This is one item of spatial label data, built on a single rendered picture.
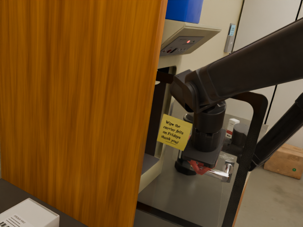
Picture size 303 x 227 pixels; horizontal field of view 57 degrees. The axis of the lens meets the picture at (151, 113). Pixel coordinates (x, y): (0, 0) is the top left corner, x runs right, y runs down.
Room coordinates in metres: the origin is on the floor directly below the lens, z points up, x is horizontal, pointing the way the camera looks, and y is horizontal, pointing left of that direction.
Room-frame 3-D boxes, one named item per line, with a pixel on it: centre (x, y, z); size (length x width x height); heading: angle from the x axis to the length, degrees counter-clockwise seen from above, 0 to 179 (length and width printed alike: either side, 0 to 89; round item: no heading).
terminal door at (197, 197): (0.64, -0.10, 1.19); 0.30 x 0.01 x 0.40; 70
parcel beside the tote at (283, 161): (3.09, -1.65, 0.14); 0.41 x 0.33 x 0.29; 71
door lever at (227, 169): (0.59, -0.16, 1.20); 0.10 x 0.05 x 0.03; 70
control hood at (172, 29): (0.81, -0.06, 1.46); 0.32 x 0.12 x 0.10; 155
